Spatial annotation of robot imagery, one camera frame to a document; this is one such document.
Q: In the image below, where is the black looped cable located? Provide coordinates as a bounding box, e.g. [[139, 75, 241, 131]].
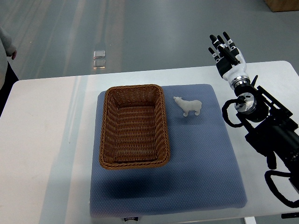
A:
[[264, 170, 299, 208]]

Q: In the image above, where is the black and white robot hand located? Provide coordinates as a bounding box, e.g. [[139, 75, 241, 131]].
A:
[[208, 32, 249, 88]]

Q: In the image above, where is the brown wicker basket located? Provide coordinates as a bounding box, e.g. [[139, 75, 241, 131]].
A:
[[99, 84, 171, 170]]

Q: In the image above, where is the white bear figurine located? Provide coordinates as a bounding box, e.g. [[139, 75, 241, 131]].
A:
[[173, 97, 202, 117]]

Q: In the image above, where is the blue padded mat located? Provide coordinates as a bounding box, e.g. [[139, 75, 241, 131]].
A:
[[90, 84, 247, 218]]

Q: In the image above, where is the brown wooden box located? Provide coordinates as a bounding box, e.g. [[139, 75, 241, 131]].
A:
[[269, 0, 299, 12]]

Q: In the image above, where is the lower metal floor plate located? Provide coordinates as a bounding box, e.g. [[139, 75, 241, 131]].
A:
[[93, 59, 106, 69]]

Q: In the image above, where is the upper metal floor plate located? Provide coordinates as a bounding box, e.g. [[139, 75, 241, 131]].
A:
[[93, 50, 106, 58]]

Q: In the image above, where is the metal floor plate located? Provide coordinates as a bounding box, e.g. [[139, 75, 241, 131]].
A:
[[93, 59, 106, 69], [93, 50, 106, 58]]

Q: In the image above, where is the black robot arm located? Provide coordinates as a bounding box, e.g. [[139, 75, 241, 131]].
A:
[[222, 75, 299, 208]]

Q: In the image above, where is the person in grey top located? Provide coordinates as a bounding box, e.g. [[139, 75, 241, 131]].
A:
[[0, 26, 20, 92]]

